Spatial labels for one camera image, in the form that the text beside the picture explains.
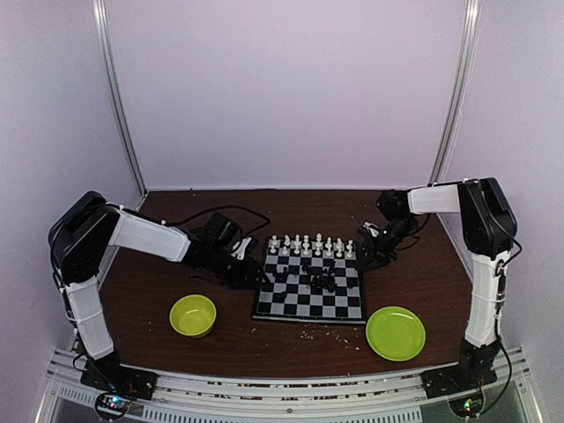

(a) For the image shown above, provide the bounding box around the aluminium corner post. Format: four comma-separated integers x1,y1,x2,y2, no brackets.
92,0,148,197
428,0,483,185

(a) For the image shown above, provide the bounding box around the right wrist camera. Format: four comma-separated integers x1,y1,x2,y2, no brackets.
360,221,381,238

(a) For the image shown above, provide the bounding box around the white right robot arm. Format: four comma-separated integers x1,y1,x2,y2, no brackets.
357,177,523,397

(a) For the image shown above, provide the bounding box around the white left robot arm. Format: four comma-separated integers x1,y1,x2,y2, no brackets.
48,190,268,391

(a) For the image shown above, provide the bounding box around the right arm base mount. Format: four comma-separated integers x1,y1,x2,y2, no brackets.
420,336,501,399

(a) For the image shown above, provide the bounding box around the green plate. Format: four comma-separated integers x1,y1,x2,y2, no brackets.
365,306,427,362

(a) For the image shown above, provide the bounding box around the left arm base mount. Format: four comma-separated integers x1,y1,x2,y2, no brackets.
76,335,158,400

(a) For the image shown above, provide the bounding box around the right aluminium corner post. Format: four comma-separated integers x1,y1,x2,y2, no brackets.
428,0,483,185

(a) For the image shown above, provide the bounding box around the black and grey chessboard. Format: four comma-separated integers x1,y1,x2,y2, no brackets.
252,234,367,325

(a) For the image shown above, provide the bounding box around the left aluminium corner post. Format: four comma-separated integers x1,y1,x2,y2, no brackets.
92,0,148,197

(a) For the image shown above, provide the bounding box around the green bowl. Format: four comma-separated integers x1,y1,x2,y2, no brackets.
169,294,217,338

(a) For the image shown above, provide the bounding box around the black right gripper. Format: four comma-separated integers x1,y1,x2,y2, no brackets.
355,218,416,272

